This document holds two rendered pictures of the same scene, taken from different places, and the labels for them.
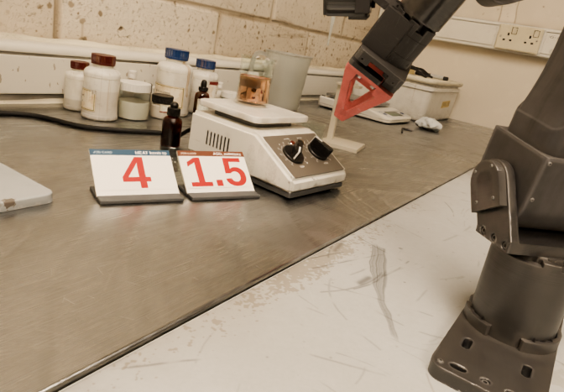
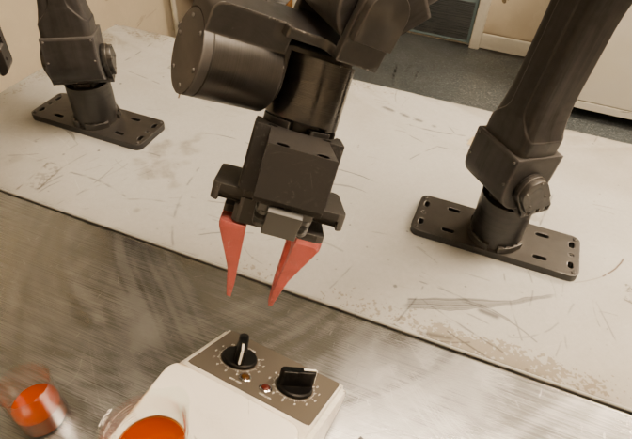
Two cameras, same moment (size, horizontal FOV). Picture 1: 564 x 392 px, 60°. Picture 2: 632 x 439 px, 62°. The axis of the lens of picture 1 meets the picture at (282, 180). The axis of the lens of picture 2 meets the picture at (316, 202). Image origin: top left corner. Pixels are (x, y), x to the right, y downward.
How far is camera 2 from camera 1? 0.74 m
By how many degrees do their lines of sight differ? 87
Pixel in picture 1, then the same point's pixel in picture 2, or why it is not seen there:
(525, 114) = (541, 144)
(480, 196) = (533, 202)
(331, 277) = (505, 336)
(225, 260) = (555, 423)
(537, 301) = not seen: hidden behind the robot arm
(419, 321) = (519, 281)
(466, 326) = (517, 255)
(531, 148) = (551, 158)
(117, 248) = not seen: outside the picture
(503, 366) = (547, 243)
